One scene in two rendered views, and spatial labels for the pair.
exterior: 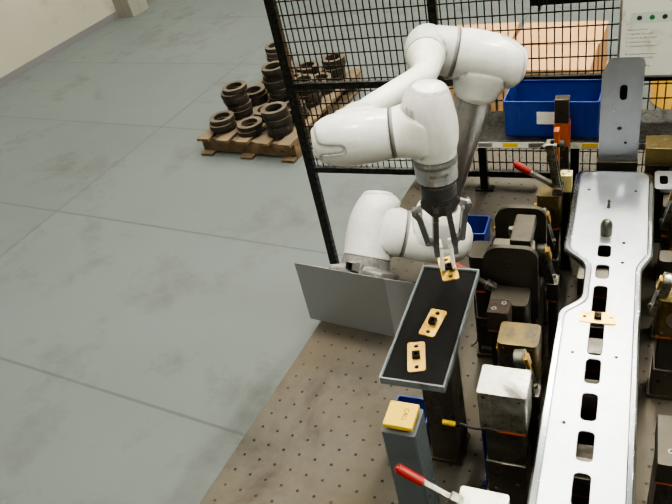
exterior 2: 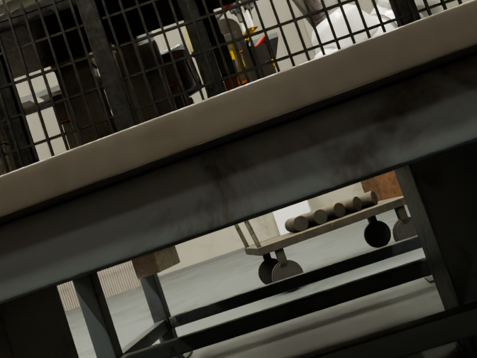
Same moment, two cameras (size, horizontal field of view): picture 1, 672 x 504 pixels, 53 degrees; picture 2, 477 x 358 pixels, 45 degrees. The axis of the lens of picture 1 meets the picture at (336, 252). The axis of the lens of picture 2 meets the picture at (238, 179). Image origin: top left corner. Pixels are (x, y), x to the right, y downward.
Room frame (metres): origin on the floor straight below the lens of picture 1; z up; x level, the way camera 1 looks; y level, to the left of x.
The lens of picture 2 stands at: (2.88, -1.38, 0.58)
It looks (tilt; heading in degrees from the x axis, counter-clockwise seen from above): 4 degrees up; 152
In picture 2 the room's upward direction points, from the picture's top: 19 degrees counter-clockwise
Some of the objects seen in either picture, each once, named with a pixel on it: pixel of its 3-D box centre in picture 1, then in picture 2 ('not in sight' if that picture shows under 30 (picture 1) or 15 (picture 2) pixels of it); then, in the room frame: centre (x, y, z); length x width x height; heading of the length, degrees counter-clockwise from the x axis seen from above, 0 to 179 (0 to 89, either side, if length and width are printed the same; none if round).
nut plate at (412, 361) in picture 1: (416, 355); not in sight; (1.00, -0.11, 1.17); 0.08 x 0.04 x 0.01; 167
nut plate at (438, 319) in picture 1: (432, 321); not in sight; (1.09, -0.17, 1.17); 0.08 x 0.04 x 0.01; 144
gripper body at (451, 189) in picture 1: (439, 196); not in sight; (1.19, -0.24, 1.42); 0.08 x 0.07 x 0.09; 84
